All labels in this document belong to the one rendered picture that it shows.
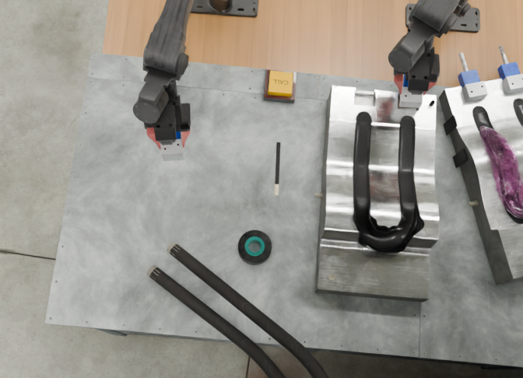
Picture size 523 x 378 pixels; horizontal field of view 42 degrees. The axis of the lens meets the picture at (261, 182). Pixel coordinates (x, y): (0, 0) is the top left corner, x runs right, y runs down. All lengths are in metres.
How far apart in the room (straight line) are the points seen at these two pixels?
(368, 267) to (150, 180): 0.57
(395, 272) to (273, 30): 0.71
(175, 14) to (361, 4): 0.68
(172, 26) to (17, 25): 1.55
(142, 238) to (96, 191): 0.17
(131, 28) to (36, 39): 1.01
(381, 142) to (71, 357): 1.36
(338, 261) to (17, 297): 1.32
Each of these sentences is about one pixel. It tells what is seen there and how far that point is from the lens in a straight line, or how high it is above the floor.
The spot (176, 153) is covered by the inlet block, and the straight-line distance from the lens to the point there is 1.59.
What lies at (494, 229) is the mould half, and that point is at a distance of 1.71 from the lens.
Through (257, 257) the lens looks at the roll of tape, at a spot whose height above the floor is 0.84.
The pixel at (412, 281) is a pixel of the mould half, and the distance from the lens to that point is 1.66.
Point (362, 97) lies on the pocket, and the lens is 1.76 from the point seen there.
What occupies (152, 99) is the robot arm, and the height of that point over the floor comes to 1.18.
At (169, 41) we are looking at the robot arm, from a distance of 1.42.
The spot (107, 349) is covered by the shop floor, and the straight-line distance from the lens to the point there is 2.50.
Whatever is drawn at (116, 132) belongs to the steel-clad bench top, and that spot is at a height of 0.80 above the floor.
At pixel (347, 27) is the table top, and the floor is 0.80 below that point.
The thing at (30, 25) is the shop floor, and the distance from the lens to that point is 2.91.
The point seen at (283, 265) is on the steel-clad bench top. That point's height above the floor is 0.80.
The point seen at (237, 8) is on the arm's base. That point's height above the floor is 0.81.
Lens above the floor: 2.45
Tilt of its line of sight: 74 degrees down
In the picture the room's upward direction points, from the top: 7 degrees clockwise
